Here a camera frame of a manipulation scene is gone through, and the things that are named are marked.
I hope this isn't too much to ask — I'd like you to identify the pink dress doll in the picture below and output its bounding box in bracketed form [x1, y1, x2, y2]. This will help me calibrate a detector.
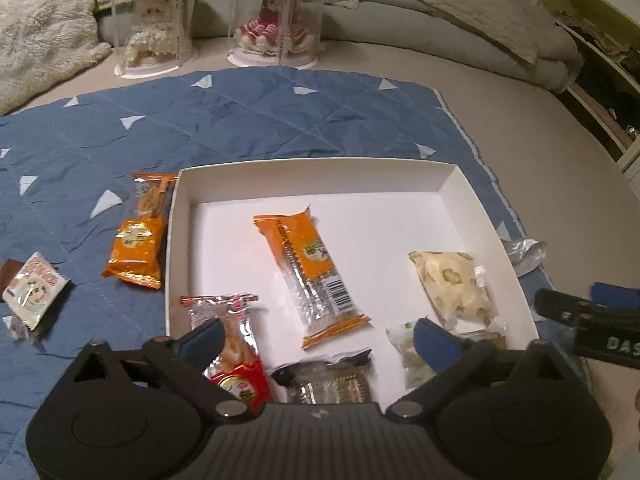
[234, 0, 316, 56]

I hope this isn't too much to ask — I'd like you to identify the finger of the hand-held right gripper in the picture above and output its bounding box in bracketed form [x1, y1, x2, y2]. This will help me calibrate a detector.
[533, 287, 602, 330]
[591, 283, 640, 312]

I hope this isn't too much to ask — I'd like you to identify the blue quilted blanket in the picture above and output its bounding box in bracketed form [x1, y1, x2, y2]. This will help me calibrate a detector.
[0, 67, 551, 480]

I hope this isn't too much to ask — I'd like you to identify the grey duvet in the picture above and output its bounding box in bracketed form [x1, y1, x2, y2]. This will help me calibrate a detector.
[95, 0, 582, 94]

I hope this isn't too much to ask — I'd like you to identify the white cardboard box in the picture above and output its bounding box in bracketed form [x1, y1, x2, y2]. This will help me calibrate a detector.
[165, 157, 541, 406]

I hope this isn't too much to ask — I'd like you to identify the white cartoon snack packet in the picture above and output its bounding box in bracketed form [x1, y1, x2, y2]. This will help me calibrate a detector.
[1, 251, 70, 332]

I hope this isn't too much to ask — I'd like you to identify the clear plastic wrapper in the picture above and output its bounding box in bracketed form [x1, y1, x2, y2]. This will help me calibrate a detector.
[0, 312, 48, 346]

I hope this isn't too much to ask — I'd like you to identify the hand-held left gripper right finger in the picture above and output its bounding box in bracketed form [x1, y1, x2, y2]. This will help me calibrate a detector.
[386, 317, 576, 422]

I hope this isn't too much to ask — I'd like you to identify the cluttered wooden shelf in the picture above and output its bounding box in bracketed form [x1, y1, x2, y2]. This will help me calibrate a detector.
[547, 0, 640, 186]

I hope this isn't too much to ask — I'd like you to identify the red clear snack packet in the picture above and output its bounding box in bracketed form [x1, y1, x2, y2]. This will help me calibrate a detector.
[180, 292, 275, 414]

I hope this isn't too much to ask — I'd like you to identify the silver black snack packet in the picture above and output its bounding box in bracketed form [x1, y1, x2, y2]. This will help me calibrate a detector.
[270, 347, 375, 406]

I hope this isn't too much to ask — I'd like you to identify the orange snack packet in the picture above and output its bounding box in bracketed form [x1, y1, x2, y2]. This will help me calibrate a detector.
[252, 204, 372, 351]
[101, 172, 180, 291]

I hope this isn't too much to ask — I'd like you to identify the white dress doll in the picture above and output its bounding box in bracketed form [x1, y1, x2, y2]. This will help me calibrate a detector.
[123, 0, 194, 69]

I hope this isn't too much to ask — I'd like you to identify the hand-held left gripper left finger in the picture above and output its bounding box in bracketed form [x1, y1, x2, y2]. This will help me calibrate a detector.
[70, 316, 253, 424]

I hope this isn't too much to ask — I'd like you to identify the green white snack packet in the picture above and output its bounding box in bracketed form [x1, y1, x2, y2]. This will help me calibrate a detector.
[385, 321, 438, 391]

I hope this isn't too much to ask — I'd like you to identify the silver foil wrapper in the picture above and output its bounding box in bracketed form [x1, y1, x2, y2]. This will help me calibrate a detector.
[500, 237, 550, 280]

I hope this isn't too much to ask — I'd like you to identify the small gold snack packet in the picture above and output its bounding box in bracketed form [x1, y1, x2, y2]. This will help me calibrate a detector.
[457, 327, 507, 361]

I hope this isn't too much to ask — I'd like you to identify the cream snack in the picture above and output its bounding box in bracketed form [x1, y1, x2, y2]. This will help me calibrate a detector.
[408, 250, 501, 330]

